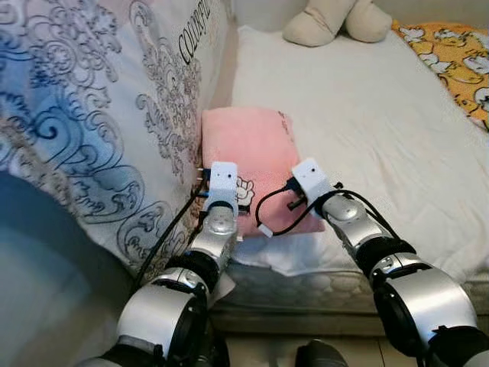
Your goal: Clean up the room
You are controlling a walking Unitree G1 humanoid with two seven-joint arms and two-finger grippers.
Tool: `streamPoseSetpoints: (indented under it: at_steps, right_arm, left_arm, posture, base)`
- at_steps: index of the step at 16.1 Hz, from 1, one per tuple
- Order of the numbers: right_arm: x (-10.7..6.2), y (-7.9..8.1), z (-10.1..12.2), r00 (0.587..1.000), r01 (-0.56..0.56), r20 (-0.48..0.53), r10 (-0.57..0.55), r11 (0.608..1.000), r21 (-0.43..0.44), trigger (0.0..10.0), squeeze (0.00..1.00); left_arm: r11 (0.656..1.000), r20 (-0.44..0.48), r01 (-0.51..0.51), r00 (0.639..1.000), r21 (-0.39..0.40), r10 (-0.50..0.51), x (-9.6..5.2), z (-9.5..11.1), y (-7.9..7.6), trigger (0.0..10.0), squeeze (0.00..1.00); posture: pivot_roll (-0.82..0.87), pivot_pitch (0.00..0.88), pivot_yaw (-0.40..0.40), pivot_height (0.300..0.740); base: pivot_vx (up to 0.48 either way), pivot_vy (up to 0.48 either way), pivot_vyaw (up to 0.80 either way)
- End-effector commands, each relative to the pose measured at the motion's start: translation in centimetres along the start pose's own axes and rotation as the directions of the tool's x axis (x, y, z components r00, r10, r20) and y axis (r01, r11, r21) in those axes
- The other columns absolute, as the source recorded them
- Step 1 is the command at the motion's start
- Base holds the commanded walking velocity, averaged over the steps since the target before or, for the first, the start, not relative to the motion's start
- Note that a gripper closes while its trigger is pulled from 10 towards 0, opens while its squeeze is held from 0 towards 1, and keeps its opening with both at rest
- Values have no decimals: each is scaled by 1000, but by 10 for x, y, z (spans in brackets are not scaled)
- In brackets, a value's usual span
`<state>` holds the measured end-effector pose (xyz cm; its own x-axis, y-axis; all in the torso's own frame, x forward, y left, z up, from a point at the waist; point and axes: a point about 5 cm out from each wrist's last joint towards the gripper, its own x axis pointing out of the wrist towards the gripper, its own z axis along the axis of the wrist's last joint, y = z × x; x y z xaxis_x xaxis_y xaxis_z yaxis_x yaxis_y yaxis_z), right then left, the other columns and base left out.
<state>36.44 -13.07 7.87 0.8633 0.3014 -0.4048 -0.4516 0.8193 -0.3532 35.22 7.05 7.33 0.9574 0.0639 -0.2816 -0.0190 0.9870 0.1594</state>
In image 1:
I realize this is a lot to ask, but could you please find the pink pillow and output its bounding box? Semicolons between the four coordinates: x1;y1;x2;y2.
200;106;328;239

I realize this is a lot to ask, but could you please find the yellow egg print blanket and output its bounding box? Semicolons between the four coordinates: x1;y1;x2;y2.
392;21;489;131

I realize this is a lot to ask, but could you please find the blue grey patterned duvet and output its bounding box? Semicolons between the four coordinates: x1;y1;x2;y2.
0;0;232;287

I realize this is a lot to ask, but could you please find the black right robot foot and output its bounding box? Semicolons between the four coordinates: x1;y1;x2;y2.
294;339;350;367

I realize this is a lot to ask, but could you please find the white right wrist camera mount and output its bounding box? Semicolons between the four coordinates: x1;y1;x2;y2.
292;158;335;206

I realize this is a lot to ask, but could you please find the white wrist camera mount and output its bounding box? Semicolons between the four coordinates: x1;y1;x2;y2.
292;158;335;206
205;161;240;215

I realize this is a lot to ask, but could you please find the beige plush toy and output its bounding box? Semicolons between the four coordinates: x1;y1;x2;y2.
283;0;393;47

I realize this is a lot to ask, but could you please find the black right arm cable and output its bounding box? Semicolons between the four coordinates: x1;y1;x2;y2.
254;177;406;239

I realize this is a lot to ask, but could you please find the white bed sheet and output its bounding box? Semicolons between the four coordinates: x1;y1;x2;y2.
206;23;489;278

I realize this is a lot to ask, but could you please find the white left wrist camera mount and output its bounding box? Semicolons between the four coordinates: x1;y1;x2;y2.
205;161;240;215

